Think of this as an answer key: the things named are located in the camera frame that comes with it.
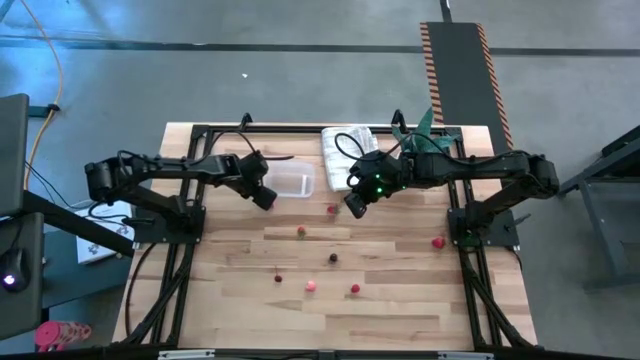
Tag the black aluminium table frame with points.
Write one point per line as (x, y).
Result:
(280, 129)

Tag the red strawberry with green leaves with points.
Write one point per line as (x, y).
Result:
(332, 209)
(301, 231)

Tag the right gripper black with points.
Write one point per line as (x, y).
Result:
(372, 185)

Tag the black mat with orange stripes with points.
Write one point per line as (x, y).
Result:
(465, 75)

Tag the black desk beam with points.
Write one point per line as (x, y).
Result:
(75, 222)

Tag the clear plastic tupperware container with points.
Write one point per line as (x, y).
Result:
(295, 180)

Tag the white folded towel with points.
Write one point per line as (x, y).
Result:
(331, 172)

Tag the dark desk top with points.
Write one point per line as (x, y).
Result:
(75, 282)

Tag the green plant with white pot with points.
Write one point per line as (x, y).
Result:
(425, 125)

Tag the pink round fruit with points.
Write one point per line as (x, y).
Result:
(311, 286)

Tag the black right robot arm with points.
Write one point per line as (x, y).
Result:
(475, 167)

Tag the bright red strawberry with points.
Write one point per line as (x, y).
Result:
(438, 242)

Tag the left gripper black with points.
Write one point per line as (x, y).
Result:
(255, 172)

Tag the white box with printed markers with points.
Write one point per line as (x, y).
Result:
(100, 247)

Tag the dark cherry with long stem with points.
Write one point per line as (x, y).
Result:
(278, 278)

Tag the grey mouse pad panel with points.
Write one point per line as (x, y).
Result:
(32, 310)

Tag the black floor bracket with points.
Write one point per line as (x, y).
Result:
(47, 108)

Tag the silver metal bracket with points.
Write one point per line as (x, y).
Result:
(186, 354)
(465, 355)

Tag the small red round fruit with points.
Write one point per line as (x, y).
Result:
(355, 288)

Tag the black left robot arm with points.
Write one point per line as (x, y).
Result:
(165, 167)

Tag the dark grey monitor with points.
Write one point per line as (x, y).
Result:
(12, 150)

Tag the black metal cart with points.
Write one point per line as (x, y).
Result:
(600, 170)

